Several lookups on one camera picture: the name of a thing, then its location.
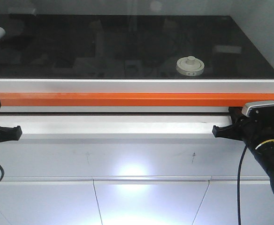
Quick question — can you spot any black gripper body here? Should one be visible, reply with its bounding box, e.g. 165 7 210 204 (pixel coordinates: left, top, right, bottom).
239 110 274 143

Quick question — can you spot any fume hood sash orange bar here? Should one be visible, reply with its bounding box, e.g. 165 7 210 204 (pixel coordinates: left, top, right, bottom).
0 78 274 115

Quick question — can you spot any glass jar with white lid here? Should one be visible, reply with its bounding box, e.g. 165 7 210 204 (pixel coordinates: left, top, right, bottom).
176 56 205 76

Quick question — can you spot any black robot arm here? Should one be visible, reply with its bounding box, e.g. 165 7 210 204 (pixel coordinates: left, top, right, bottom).
212 105 274 194

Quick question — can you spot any white base cabinet with drawers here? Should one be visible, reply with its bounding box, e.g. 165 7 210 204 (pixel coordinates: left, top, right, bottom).
0 114 274 225

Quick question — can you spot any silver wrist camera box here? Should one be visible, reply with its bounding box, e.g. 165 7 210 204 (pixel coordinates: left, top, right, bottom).
241 100 274 117

